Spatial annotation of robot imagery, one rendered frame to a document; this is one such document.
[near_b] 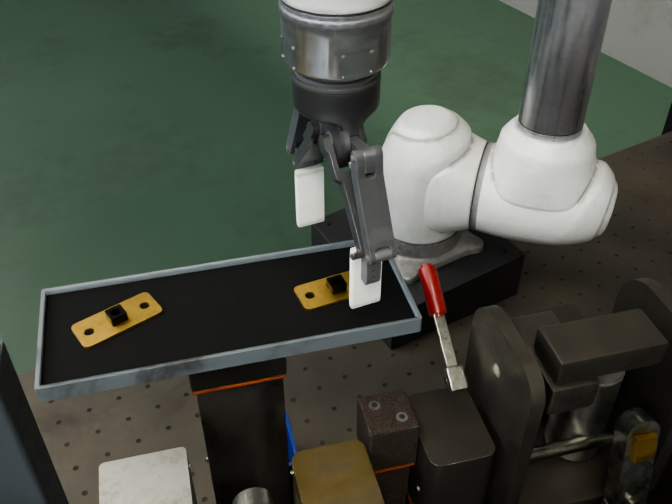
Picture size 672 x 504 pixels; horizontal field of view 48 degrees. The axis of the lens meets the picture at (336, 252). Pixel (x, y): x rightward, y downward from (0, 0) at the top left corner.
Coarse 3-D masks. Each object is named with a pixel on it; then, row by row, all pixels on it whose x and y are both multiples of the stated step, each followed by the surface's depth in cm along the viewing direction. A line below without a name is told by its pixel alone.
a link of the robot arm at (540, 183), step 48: (576, 0) 102; (576, 48) 106; (528, 96) 114; (576, 96) 111; (528, 144) 116; (576, 144) 115; (480, 192) 123; (528, 192) 118; (576, 192) 117; (528, 240) 125; (576, 240) 123
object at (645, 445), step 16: (624, 416) 74; (640, 416) 73; (624, 432) 73; (640, 432) 73; (656, 432) 73; (624, 448) 74; (640, 448) 73; (656, 448) 75; (624, 464) 74; (640, 464) 75; (608, 480) 78; (624, 480) 76; (640, 480) 76; (608, 496) 78; (624, 496) 77; (640, 496) 77
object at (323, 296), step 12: (336, 276) 78; (348, 276) 80; (300, 288) 78; (312, 288) 78; (324, 288) 78; (336, 288) 77; (348, 288) 78; (300, 300) 77; (312, 300) 77; (324, 300) 77; (336, 300) 77
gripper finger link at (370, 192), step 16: (352, 160) 61; (352, 176) 62; (368, 176) 62; (368, 192) 62; (384, 192) 63; (368, 208) 62; (384, 208) 63; (368, 224) 63; (384, 224) 63; (368, 240) 63; (384, 240) 63; (368, 256) 64
